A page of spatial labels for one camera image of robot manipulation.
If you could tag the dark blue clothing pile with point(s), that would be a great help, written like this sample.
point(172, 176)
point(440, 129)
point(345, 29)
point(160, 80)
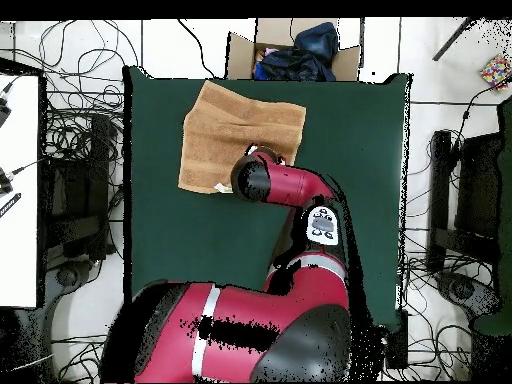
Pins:
point(304, 60)

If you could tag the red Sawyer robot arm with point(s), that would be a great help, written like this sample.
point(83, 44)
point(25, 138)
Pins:
point(296, 184)

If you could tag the cardboard box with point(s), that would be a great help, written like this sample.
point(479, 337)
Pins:
point(240, 56)

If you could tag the orange terry towel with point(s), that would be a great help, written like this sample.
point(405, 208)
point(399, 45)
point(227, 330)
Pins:
point(224, 140)

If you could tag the green covered furniture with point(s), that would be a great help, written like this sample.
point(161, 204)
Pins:
point(504, 240)

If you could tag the dark green table cloth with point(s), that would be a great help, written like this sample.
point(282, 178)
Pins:
point(200, 240)

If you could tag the black equipment stand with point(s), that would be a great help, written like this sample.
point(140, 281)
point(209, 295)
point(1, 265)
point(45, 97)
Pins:
point(476, 188)
point(76, 192)

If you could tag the colourful dotted item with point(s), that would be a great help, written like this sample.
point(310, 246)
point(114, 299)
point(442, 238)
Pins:
point(496, 72)

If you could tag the white side table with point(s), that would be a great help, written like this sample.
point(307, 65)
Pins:
point(18, 200)

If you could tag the grey metal bar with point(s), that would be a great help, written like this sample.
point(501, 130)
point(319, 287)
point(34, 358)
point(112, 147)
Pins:
point(454, 39)

